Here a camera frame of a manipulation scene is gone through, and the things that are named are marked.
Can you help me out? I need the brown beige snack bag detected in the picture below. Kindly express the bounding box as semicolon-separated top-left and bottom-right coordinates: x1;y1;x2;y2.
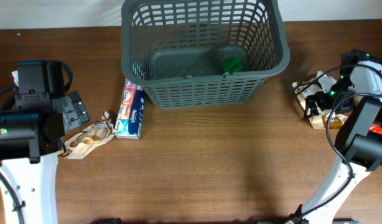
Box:
58;111;115;160

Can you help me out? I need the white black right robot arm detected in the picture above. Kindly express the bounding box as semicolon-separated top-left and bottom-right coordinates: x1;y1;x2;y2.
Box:
287;49;382;223

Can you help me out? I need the beige bread bun package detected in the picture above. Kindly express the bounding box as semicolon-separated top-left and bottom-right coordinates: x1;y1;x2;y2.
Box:
292;75;336;129

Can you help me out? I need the red orange pasta package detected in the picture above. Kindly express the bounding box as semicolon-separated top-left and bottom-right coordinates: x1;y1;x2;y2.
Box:
370;124;382;135

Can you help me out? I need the green lidded jar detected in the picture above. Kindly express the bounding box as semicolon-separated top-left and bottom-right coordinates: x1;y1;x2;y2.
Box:
222;57;243;74

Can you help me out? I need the Kleenex tissue pack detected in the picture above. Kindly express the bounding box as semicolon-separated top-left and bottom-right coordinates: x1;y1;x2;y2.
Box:
114;79;146;139

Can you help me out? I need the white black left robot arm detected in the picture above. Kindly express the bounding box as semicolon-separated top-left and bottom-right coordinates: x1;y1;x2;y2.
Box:
0;60;90;223

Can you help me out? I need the grey plastic mesh basket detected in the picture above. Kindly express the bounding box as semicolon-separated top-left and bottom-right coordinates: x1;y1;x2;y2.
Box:
121;0;290;109

